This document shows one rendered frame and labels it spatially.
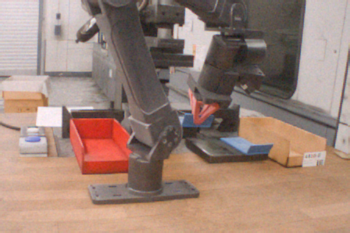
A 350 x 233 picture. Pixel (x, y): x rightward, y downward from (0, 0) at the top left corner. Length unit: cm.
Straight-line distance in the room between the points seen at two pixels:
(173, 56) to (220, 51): 33
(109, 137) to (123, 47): 48
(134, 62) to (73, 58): 966
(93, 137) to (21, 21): 927
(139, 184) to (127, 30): 26
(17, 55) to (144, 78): 966
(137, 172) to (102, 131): 38
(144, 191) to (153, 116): 14
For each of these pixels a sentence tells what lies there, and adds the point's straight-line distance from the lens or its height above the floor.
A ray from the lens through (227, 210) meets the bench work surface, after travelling 67.
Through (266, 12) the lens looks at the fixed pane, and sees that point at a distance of 179.
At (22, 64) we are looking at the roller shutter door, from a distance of 1025.
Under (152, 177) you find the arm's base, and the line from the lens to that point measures 66.
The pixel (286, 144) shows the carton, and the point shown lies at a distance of 94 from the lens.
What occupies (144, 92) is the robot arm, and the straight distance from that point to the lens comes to 61.
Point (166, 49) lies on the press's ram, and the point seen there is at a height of 115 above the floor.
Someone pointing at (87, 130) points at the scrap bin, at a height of 93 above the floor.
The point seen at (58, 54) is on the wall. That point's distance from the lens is 1023.
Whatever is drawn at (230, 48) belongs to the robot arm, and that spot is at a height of 117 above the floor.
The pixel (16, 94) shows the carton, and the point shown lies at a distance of 431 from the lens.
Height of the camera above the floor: 118
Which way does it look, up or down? 14 degrees down
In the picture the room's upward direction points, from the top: 3 degrees clockwise
